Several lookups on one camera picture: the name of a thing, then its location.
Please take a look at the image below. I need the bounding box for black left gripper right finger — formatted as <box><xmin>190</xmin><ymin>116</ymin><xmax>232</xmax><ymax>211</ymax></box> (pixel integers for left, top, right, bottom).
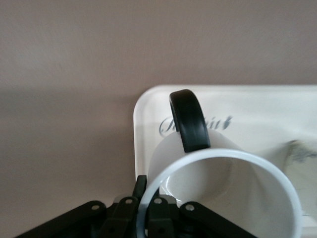
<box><xmin>148</xmin><ymin>195</ymin><xmax>258</xmax><ymax>238</ymax></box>

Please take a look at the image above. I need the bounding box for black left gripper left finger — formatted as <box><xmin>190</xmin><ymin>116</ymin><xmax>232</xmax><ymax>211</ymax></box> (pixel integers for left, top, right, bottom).
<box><xmin>14</xmin><ymin>175</ymin><xmax>147</xmax><ymax>238</ymax></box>

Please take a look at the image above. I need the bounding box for white smiley mug black handle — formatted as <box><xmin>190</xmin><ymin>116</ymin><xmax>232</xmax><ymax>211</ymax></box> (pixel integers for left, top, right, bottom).
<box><xmin>135</xmin><ymin>89</ymin><xmax>303</xmax><ymax>238</ymax></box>

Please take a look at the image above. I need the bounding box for cream tray with Rabbit print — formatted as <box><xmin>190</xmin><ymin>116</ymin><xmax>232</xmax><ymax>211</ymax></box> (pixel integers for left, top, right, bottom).
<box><xmin>133</xmin><ymin>84</ymin><xmax>317</xmax><ymax>238</ymax></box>

